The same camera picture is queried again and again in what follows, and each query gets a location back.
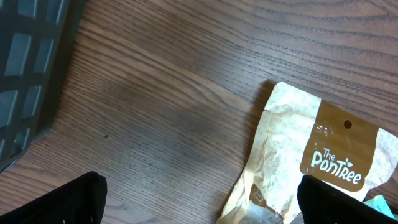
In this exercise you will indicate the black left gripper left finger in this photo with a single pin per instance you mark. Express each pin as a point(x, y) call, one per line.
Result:
point(81, 200)

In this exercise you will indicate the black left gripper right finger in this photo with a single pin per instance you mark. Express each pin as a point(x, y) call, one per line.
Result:
point(321, 203)

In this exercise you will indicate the teal tissue pack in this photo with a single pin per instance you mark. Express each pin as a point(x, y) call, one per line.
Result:
point(379, 203)

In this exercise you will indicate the brown snack packet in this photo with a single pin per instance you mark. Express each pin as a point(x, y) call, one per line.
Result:
point(300, 134)

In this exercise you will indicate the grey plastic shopping basket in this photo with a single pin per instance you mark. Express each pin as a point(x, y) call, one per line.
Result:
point(37, 39)

